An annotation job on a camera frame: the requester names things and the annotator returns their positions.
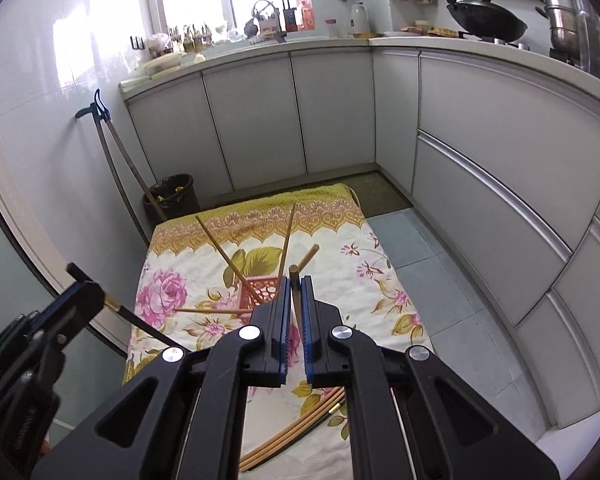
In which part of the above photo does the steel steamer pot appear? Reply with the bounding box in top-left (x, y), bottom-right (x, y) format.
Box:
top-left (536, 0), bottom-right (588, 58)

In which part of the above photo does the floral printed cloth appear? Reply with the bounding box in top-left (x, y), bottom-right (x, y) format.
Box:
top-left (121, 183), bottom-right (435, 476)

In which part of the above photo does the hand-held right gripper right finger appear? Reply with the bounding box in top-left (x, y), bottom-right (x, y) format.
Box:
top-left (300, 275), bottom-right (563, 480)

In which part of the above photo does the black wok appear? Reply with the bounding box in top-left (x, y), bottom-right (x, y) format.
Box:
top-left (412, 0), bottom-right (528, 43)

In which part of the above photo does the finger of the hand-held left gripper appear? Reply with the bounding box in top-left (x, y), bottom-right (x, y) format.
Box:
top-left (27, 280), bottom-right (106, 361)

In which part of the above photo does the brown floor mat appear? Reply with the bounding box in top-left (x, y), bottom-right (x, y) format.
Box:
top-left (307, 170), bottom-right (413, 213)

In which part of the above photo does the pale lidded container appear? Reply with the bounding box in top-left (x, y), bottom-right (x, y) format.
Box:
top-left (142, 52), bottom-right (181, 78)

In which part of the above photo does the dark knife block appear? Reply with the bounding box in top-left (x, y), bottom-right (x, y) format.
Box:
top-left (281, 0), bottom-right (299, 33)

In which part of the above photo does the white plastic bag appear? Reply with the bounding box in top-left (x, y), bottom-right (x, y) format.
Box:
top-left (147, 32), bottom-right (171, 58)

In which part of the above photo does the clear glass jug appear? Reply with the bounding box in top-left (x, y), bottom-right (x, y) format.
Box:
top-left (572, 0), bottom-right (600, 83)

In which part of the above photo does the black chopstick gold band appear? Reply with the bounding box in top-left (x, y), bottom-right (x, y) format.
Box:
top-left (66, 261), bottom-right (183, 350)

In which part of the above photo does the row of small bottles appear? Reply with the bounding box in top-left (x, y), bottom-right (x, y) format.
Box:
top-left (170, 22), bottom-right (213, 53)

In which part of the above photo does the wire utensil basket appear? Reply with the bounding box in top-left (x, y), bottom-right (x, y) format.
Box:
top-left (251, 0), bottom-right (281, 36)

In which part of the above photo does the dark mop handle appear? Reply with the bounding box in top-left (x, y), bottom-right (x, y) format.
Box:
top-left (105, 115), bottom-right (168, 221)
top-left (92, 110), bottom-right (151, 248)

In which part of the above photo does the pink chopstick holder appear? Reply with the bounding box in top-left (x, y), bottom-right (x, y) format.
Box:
top-left (235, 274), bottom-right (283, 311)

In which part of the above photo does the white cabinet with doors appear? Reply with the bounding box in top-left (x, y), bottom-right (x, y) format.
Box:
top-left (119, 35), bottom-right (381, 196)

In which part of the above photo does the black trash bin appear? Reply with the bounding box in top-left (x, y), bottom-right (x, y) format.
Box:
top-left (142, 173), bottom-right (201, 223)

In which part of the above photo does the pile of wooden chopsticks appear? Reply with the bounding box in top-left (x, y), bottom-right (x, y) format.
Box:
top-left (238, 387), bottom-right (347, 472)

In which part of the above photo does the wall hook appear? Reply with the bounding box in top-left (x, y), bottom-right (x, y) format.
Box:
top-left (76, 89), bottom-right (112, 121)

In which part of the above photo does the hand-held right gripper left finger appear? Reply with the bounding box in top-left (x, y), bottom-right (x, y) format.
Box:
top-left (30, 275), bottom-right (293, 480)

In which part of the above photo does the white thermos kettle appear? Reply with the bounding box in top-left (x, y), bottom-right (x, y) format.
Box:
top-left (350, 2), bottom-right (368, 37)

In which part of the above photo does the white cabinet with drawers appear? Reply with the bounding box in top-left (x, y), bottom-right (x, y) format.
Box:
top-left (370, 35), bottom-right (600, 441)

